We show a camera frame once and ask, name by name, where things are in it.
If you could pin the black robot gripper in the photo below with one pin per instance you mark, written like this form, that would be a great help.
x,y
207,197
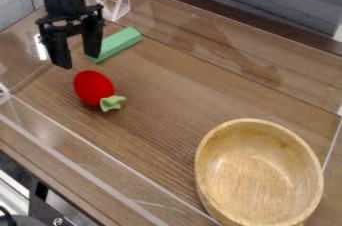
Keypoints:
x,y
70,17

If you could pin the red felt strawberry toy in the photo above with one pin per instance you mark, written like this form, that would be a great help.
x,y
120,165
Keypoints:
x,y
96,91

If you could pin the green rectangular block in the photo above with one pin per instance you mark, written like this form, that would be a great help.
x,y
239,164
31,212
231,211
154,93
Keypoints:
x,y
118,42

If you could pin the clear acrylic tray walls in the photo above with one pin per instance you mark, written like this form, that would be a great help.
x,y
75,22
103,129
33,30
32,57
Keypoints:
x,y
200,70

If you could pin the wooden bowl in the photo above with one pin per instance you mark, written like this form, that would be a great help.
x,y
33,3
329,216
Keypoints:
x,y
258,175

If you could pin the black table leg bracket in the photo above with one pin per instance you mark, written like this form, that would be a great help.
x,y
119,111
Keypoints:
x,y
40,210

